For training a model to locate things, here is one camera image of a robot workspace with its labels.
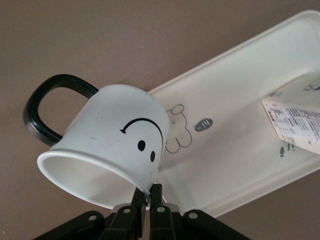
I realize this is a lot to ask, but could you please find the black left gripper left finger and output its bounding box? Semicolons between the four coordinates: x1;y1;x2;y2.
99;184;149;240

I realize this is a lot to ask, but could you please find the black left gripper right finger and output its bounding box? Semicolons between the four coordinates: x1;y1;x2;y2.
148;183;180;240

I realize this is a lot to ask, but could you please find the white smiley cup black handle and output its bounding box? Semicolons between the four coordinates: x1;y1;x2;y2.
22;73;171;210

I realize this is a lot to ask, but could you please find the blue milk carton green cap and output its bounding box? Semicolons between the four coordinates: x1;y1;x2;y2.
261;71;320;153

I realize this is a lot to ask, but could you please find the cream rabbit print tray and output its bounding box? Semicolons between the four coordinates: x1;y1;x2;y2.
147;9;320;218

